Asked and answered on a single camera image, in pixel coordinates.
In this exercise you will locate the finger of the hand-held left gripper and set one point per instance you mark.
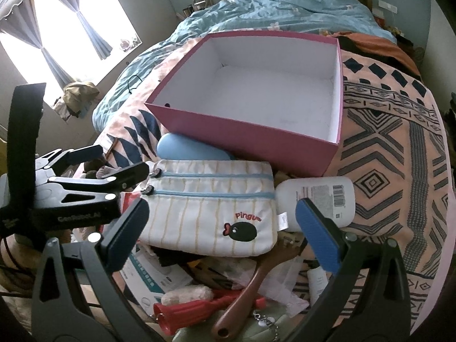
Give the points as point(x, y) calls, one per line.
point(87, 153)
point(131, 172)

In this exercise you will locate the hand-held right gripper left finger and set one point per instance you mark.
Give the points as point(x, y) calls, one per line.
point(124, 228)

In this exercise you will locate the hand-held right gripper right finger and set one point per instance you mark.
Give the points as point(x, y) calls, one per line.
point(317, 231)

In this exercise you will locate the white plastic bottle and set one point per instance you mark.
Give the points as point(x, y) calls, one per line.
point(288, 196)

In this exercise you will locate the blue glasses case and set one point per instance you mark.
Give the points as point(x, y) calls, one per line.
point(185, 148)

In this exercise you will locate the striped cream zip pouch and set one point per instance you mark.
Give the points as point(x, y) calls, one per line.
point(199, 217)

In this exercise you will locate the pink cardboard box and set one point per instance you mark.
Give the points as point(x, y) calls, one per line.
point(267, 149)

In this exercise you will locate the white teal printed carton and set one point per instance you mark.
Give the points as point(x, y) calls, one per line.
point(149, 274)

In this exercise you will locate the small white tube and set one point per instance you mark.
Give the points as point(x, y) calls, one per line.
point(317, 285)

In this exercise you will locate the olive cloth bag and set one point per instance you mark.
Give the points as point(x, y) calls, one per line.
point(80, 92)

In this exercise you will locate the clear plastic bag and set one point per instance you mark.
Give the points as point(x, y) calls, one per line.
point(281, 292)

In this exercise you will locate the beige plush toy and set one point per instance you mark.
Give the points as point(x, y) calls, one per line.
point(185, 294)

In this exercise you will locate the orange patterned blanket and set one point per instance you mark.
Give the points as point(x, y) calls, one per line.
point(392, 156)

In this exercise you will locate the red plastic toy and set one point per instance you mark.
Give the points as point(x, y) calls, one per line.
point(192, 310)

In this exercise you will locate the green plush pouch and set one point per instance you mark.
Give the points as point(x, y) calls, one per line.
point(249, 335)

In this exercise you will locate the orange brown cloth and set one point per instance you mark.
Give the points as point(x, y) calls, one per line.
point(377, 44)

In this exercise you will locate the blue floral duvet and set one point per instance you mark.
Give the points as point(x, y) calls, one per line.
point(267, 10)

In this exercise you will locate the white wall socket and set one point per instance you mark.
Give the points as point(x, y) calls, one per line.
point(387, 6)

